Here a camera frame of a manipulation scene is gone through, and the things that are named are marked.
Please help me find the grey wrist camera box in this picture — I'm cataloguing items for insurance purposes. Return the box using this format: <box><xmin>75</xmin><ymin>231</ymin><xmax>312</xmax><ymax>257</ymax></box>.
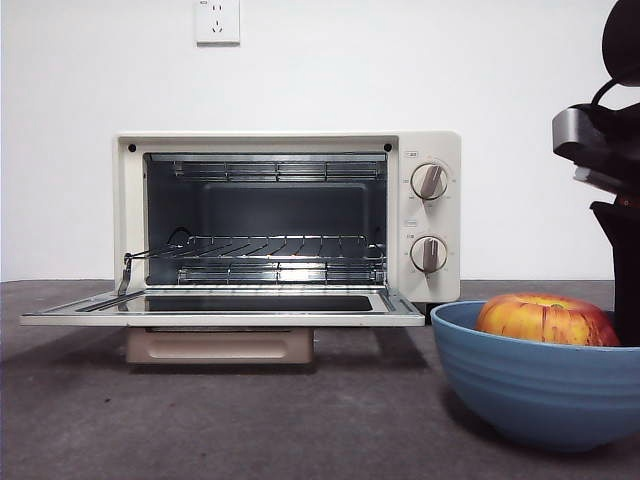
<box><xmin>551</xmin><ymin>103</ymin><xmax>626</xmax><ymax>166</ymax></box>

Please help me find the metal door hinge rod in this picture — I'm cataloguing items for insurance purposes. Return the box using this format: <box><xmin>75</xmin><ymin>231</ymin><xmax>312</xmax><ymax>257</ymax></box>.
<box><xmin>118</xmin><ymin>251</ymin><xmax>151</xmax><ymax>297</ymax></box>

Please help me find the metal wire oven rack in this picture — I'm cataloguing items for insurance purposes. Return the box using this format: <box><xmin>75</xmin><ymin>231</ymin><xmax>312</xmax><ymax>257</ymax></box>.
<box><xmin>164</xmin><ymin>233</ymin><xmax>389</xmax><ymax>261</ymax></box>

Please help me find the blue ribbed bowl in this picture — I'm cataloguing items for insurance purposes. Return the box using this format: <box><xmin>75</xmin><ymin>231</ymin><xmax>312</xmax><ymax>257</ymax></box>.
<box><xmin>429</xmin><ymin>299</ymin><xmax>640</xmax><ymax>454</ymax></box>

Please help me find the metal heating element guard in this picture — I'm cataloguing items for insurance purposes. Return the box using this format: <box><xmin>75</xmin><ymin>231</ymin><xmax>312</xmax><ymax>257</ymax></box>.
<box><xmin>177</xmin><ymin>264</ymin><xmax>384</xmax><ymax>284</ymax></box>
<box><xmin>172</xmin><ymin>160</ymin><xmax>381</xmax><ymax>182</ymax></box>

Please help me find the red yellow apple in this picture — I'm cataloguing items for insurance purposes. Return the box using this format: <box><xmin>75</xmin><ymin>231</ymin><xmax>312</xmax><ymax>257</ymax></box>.
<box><xmin>474</xmin><ymin>292</ymin><xmax>621</xmax><ymax>347</ymax></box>

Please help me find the cream timer knob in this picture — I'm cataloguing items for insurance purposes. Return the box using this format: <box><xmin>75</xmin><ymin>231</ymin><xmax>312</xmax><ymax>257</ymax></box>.
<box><xmin>409</xmin><ymin>234</ymin><xmax>449</xmax><ymax>274</ymax></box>

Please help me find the black camera cable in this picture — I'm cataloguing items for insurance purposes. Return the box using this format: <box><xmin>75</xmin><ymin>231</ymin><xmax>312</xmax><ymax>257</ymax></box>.
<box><xmin>591</xmin><ymin>78</ymin><xmax>629</xmax><ymax>109</ymax></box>

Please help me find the cream Toshiba toaster oven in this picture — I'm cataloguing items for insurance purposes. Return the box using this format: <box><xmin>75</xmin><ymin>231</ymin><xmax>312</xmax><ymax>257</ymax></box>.
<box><xmin>112</xmin><ymin>130</ymin><xmax>462</xmax><ymax>316</ymax></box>

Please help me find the white wall socket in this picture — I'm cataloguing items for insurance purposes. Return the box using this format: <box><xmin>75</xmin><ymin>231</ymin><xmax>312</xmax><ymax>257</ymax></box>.
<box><xmin>195</xmin><ymin>0</ymin><xmax>241</xmax><ymax>48</ymax></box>

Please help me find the cream temperature knob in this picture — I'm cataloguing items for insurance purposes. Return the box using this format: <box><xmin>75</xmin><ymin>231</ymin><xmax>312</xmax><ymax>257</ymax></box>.
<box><xmin>409</xmin><ymin>162</ymin><xmax>450</xmax><ymax>202</ymax></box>

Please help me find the glass oven door with handle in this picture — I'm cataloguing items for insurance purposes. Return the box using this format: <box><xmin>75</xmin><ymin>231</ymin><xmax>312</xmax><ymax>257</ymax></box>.
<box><xmin>19</xmin><ymin>285</ymin><xmax>426</xmax><ymax>367</ymax></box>

